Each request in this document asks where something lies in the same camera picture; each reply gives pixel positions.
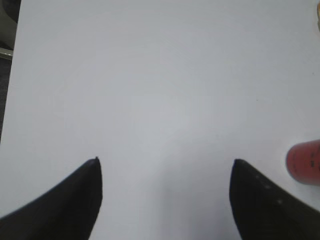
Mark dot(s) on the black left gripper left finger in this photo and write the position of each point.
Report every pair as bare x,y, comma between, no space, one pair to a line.
67,211

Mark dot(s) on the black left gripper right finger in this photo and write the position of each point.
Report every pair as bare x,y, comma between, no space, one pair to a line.
264,211

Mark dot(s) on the red cola can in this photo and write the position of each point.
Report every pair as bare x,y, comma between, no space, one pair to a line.
303,162

